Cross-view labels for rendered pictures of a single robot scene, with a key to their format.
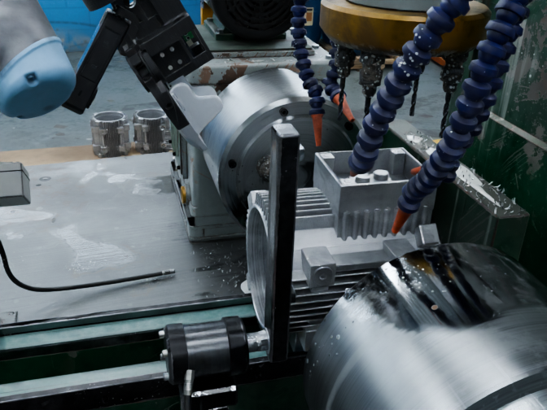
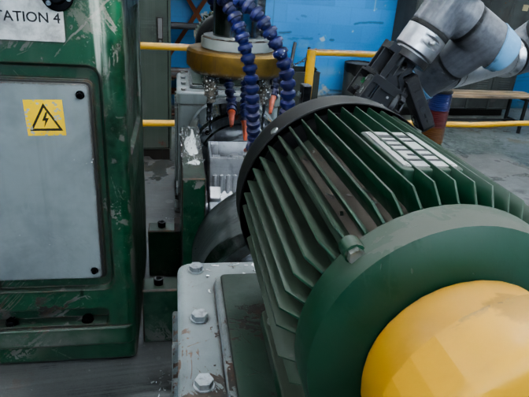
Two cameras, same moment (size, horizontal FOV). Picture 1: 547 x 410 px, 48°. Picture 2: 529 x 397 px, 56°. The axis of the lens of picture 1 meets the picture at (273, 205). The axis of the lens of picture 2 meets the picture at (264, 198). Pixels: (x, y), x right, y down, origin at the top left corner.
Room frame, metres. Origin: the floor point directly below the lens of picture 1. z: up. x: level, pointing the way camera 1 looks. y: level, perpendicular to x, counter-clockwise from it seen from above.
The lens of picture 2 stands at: (1.59, 0.01, 1.45)
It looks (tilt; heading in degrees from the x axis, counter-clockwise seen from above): 24 degrees down; 185
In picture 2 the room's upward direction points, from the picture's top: 4 degrees clockwise
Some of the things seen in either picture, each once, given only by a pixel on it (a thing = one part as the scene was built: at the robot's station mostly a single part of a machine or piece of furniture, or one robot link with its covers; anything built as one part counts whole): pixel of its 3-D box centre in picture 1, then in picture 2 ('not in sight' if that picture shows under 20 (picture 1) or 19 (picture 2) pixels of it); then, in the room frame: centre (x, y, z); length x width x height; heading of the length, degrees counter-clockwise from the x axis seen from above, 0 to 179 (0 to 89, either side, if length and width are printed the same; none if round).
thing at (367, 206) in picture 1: (371, 192); (238, 167); (0.68, -0.12, 1.11); 0.12 x 0.11 x 0.07; 105
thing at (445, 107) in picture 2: not in sight; (439, 101); (0.24, 0.34, 1.19); 0.06 x 0.06 x 0.04
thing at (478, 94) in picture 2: not in sight; (474, 111); (-4.29, 1.86, 0.21); 1.40 x 0.33 x 0.43; 109
